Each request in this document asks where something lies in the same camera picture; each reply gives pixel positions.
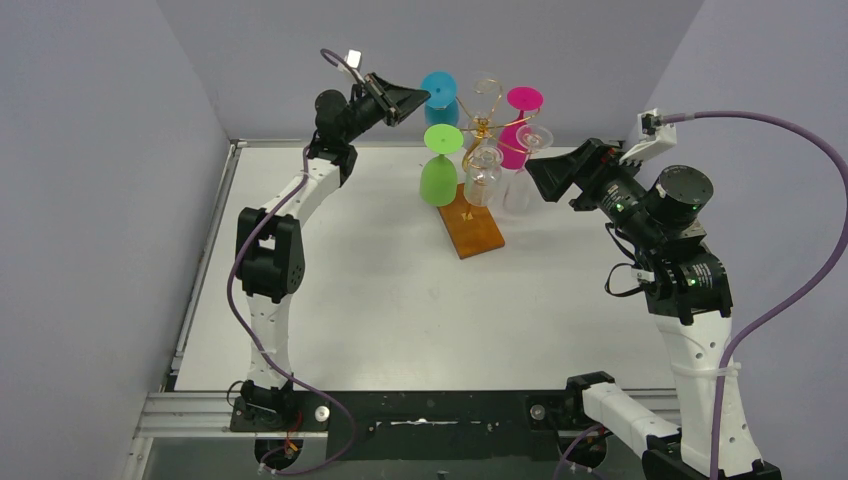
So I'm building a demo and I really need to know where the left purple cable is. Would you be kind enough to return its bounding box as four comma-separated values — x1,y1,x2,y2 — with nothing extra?
226,48,366,477

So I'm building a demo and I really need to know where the pink plastic wine glass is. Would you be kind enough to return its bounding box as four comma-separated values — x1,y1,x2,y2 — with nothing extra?
496,86,546,172

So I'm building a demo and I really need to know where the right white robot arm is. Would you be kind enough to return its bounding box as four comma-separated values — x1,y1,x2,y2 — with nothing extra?
525,139,781,479

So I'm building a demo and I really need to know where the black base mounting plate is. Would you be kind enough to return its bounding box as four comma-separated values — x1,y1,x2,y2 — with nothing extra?
229,386,589,474

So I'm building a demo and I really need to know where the clear patterned wine glass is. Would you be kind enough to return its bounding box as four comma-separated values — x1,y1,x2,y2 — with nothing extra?
463,146,503,207

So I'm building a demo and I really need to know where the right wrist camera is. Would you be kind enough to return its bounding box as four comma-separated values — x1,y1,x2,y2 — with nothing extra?
619,109,677,167

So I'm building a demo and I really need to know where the blue plastic wine glass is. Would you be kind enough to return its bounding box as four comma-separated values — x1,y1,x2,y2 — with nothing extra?
420,71,459,127

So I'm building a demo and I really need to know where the green plastic wine glass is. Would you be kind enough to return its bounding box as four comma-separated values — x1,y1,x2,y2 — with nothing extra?
419,124,464,207

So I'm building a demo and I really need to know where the purple cable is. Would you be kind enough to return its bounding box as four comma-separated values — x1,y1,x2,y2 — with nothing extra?
226,48,366,477
659,110,848,480

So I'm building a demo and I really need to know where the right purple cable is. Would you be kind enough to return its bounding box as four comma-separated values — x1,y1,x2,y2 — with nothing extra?
659,110,848,480

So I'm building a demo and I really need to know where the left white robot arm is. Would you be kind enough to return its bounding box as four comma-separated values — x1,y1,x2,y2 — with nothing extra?
226,73,431,431

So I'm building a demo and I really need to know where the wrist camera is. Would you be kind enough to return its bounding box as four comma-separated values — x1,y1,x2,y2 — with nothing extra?
619,109,677,167
338,49,365,85

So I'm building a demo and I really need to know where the clear tall flute glass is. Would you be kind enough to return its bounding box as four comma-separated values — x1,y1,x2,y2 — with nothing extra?
503,123,553,215

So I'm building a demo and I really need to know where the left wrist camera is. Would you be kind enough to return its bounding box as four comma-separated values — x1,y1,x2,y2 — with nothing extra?
338,49,365,85

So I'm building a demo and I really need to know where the gold wire glass rack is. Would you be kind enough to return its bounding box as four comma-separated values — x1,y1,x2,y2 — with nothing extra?
439,86,544,259

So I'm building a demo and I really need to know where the clear round wine glass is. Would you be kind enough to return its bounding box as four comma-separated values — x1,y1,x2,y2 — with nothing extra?
464,71,504,148

